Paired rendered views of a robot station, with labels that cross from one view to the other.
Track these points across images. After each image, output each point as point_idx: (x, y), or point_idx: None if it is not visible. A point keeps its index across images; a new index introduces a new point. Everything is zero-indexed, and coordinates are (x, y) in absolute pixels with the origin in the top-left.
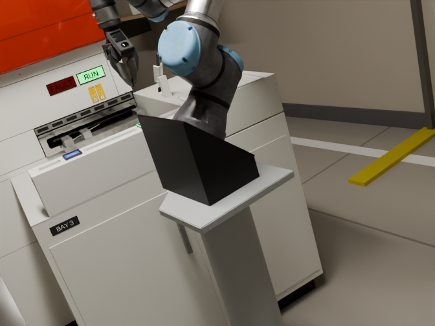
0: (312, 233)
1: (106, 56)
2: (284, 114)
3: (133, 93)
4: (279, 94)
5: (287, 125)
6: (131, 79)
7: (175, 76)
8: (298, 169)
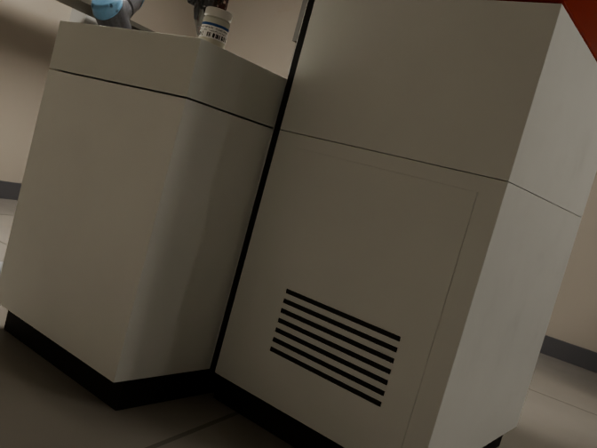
0: (9, 238)
1: (225, 10)
2: (48, 72)
3: (286, 79)
4: (54, 46)
5: (44, 86)
6: (200, 28)
7: (237, 55)
8: (30, 147)
